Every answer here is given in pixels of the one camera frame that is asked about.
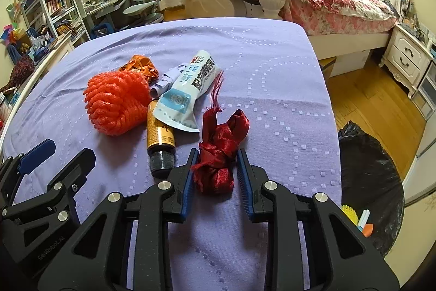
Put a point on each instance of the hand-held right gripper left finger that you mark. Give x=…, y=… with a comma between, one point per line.
x=188, y=188

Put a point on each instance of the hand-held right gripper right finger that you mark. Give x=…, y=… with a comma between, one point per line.
x=246, y=185

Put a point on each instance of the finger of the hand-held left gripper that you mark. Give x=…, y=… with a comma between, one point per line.
x=37, y=153
x=81, y=161

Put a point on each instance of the dark red fabric pouch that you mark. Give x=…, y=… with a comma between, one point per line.
x=214, y=161

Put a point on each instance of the brown glass bottle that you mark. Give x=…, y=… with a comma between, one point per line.
x=160, y=141

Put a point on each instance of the orange foam fruit net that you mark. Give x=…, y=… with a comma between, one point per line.
x=115, y=103

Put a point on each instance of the white and blue printed pouch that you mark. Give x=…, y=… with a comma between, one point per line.
x=190, y=83

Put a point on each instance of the yellow foam fruit net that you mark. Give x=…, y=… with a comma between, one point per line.
x=351, y=214

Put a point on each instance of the purple paper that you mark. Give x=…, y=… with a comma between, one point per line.
x=167, y=79

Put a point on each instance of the orange wrapper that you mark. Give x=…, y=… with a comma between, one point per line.
x=139, y=66

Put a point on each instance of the small white roll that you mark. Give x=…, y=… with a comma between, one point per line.
x=363, y=217

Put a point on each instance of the black lined trash bin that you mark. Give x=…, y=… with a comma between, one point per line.
x=371, y=175

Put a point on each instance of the red plastic mesh bag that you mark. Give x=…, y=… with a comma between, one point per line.
x=368, y=229

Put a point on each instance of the dark brown fuzzy item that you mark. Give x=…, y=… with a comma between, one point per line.
x=20, y=71

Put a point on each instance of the blue plastic basket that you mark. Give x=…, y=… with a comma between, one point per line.
x=18, y=52

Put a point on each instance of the colourful pinwheel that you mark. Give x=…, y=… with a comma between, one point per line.
x=10, y=33

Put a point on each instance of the blue plastic stool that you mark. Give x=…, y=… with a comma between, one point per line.
x=102, y=30

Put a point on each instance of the black and yellow box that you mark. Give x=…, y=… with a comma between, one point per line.
x=327, y=67

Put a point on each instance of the white storage box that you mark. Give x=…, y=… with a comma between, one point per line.
x=351, y=64

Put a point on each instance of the grey study desk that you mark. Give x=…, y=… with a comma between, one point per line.
x=109, y=3

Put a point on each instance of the pink floral blanket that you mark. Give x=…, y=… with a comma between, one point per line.
x=323, y=1

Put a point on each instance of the white nightstand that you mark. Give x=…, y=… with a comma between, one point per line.
x=405, y=55

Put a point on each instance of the clear plastic drawer unit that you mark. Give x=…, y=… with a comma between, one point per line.
x=429, y=86

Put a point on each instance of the cluster of small toiletries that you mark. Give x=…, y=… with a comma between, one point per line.
x=414, y=18

